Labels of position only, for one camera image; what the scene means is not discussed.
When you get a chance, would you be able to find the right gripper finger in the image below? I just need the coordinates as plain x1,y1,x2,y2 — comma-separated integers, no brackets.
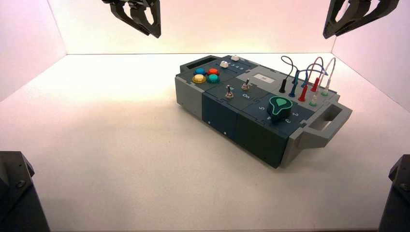
322,0,346,40
335,0,401,36

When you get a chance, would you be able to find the green teardrop rotary knob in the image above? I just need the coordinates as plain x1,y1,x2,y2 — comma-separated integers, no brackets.
267,96,293,123

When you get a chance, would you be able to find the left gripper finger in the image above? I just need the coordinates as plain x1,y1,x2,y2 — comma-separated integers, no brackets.
102,0,152,36
141,0,162,38

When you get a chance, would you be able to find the red jumper cable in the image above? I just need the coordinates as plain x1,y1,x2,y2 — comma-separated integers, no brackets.
298,57,325,102

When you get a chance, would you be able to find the blue grey control box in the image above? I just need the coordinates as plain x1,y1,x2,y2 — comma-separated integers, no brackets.
175,55,353,169

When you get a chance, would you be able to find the small white display screen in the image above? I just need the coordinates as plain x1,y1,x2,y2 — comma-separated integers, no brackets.
253,73,276,84

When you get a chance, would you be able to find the black jumper cable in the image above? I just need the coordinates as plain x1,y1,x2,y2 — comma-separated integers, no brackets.
278,56,295,94

